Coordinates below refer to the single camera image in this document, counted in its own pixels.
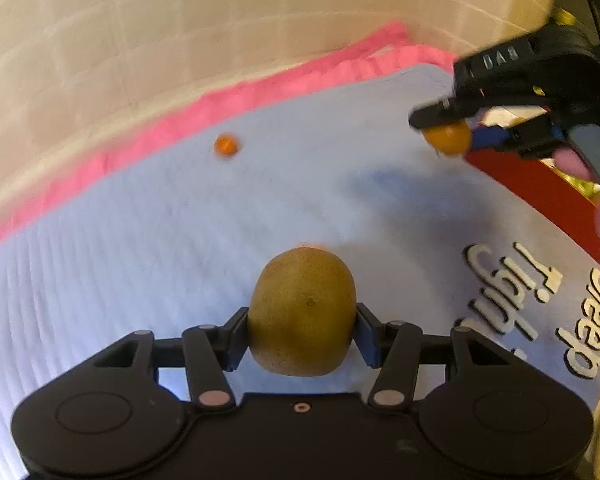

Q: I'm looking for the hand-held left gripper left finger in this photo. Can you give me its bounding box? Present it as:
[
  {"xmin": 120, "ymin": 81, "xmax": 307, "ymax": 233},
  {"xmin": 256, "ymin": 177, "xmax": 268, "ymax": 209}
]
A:
[{"xmin": 87, "ymin": 307, "xmax": 251, "ymax": 408}]

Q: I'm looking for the red cardboard box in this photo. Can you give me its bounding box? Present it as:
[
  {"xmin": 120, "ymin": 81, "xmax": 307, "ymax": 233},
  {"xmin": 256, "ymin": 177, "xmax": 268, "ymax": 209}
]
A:
[{"xmin": 465, "ymin": 147, "xmax": 600, "ymax": 281}]

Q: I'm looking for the pink cloth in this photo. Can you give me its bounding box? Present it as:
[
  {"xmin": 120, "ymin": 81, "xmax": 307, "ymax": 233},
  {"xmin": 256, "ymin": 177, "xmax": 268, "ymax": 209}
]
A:
[{"xmin": 0, "ymin": 20, "xmax": 461, "ymax": 256}]

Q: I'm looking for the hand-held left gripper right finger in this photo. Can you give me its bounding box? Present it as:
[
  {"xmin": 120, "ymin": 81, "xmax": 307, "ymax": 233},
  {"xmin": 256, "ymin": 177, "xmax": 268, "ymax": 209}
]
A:
[{"xmin": 354, "ymin": 302, "xmax": 521, "ymax": 408}]

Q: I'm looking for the brown kiwi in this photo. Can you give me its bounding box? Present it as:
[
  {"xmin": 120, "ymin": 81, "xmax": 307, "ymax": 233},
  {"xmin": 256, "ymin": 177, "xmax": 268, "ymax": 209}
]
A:
[{"xmin": 247, "ymin": 247, "xmax": 357, "ymax": 377}]

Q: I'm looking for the light blue quilted mat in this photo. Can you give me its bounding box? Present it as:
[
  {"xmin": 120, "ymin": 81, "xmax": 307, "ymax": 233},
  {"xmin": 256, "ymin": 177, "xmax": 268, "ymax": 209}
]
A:
[{"xmin": 0, "ymin": 62, "xmax": 600, "ymax": 480}]

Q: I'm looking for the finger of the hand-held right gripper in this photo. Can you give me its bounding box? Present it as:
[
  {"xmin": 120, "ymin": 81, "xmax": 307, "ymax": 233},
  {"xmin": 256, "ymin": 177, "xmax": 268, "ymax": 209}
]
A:
[
  {"xmin": 467, "ymin": 120, "xmax": 565, "ymax": 162},
  {"xmin": 409, "ymin": 99, "xmax": 476, "ymax": 130}
]

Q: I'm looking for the tiny orange tangerine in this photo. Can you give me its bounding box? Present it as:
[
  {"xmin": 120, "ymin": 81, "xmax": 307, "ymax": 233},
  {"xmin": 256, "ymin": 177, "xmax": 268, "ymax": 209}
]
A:
[{"xmin": 214, "ymin": 133, "xmax": 241, "ymax": 158}]

